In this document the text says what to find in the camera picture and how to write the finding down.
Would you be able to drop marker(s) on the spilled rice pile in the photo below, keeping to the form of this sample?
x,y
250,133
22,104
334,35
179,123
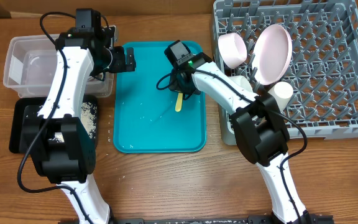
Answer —
x,y
89,119

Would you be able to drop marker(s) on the clear plastic bin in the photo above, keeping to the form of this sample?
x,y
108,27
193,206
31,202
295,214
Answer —
x,y
31,64

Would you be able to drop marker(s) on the teal plastic tray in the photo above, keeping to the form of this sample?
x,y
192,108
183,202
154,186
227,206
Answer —
x,y
145,120

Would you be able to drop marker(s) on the small white cup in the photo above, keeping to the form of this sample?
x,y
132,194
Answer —
x,y
282,92

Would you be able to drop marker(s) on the white bowl with rice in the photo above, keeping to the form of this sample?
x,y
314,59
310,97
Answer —
x,y
242,82

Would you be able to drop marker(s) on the black tray bin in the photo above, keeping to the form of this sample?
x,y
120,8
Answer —
x,y
28,108

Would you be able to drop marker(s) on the grey dish rack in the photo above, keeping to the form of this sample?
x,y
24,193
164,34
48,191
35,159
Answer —
x,y
324,66

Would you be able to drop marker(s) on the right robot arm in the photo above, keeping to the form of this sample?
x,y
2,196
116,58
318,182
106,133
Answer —
x,y
259,126

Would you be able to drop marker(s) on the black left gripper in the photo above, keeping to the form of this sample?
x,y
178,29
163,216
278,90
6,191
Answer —
x,y
120,66

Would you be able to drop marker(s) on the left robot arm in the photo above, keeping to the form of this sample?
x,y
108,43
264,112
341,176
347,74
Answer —
x,y
59,154

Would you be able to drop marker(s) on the yellow plastic spoon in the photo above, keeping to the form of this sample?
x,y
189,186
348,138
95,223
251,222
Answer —
x,y
179,102

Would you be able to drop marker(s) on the pink bowl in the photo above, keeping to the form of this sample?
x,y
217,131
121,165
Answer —
x,y
232,49

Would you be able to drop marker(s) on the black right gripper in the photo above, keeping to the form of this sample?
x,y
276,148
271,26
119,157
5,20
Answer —
x,y
176,88

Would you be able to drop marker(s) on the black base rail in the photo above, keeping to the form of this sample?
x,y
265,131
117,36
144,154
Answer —
x,y
255,219

